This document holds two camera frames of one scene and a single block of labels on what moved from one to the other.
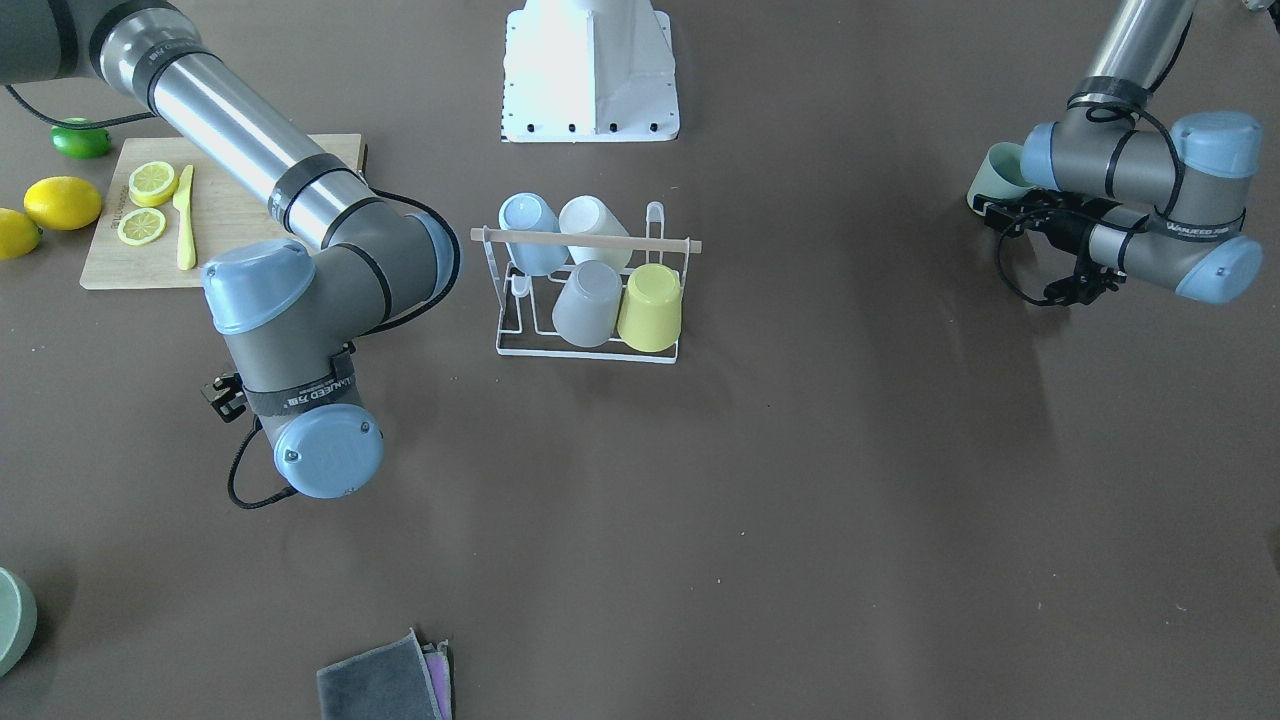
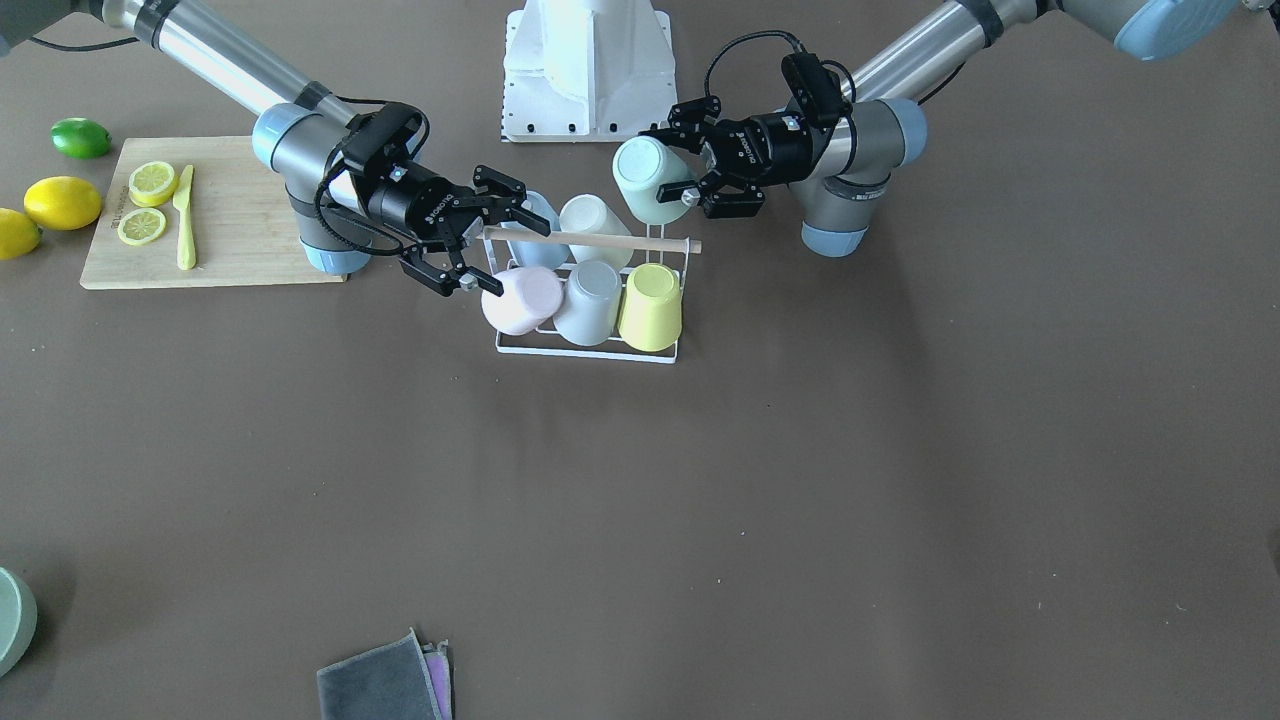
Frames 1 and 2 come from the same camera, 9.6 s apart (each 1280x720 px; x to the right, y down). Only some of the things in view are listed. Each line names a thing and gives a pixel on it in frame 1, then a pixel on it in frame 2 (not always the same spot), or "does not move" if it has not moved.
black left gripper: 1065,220 -> 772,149
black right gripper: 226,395 -> 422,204
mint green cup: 999,173 -> 641,165
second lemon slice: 141,226 does not move
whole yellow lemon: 63,203 does not move
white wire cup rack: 590,295 does not move
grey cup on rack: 586,309 does not move
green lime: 80,143 does not move
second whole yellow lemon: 19,235 does not move
